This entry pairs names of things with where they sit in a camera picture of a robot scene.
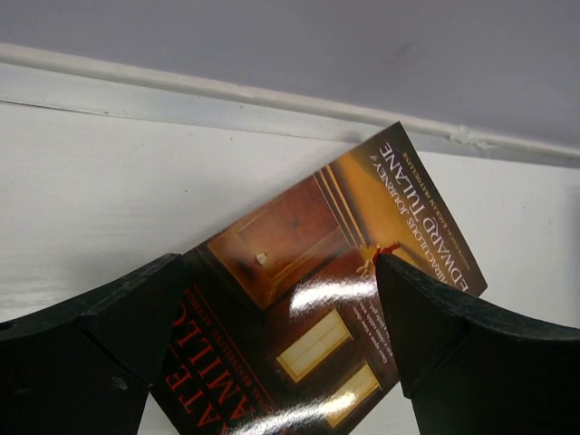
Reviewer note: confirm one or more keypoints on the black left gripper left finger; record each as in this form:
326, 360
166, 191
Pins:
86, 365

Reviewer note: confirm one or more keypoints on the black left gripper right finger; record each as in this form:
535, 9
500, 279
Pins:
471, 367

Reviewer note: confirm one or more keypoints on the dark orange book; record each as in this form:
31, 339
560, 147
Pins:
280, 329

